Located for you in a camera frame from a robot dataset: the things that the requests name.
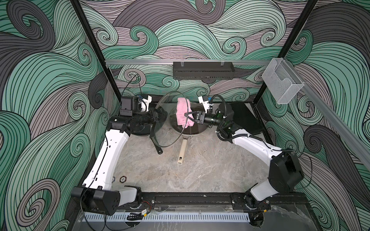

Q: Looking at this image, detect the pink cloth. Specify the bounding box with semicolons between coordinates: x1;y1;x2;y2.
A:
176;97;194;129

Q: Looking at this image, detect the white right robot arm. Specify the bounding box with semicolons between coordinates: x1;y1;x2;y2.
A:
176;95;304;209

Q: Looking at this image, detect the white cable duct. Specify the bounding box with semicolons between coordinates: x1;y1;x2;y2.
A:
85;212;250;223

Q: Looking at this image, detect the red poker chip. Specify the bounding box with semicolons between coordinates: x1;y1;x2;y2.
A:
119;176;127;183

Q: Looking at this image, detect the aluminium back rail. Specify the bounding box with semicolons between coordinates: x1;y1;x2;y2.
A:
104;59;272;66

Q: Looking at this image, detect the clear wall bin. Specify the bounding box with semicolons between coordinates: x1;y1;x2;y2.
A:
262;58;304;105

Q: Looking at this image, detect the aluminium rail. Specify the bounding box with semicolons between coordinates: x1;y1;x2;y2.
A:
285;61;370;167
104;59;272;66

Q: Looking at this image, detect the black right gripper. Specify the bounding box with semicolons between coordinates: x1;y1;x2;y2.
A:
185;112;225;129

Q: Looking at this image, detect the black frying pan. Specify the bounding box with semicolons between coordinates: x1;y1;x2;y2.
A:
129;106;163;155

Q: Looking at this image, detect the glass pot lid black knob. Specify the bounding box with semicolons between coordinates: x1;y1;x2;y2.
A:
169;103;208;135

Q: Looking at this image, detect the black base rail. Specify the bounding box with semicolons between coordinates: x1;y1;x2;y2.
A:
115;192;272;211

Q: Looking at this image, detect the black wall shelf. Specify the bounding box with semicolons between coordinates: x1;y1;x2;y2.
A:
172;61;235;80

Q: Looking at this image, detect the aluminium right rail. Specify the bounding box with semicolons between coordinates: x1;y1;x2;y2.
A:
285;61;370;167

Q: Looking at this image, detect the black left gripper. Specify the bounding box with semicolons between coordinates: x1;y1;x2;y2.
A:
131;108;164;127

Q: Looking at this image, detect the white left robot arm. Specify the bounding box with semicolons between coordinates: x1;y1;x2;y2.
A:
71;95;168;216

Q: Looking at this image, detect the brown pan beige handle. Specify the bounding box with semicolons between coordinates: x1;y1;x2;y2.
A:
169;101;209;165

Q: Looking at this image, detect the black case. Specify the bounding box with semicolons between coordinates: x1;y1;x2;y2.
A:
231;102;263;135

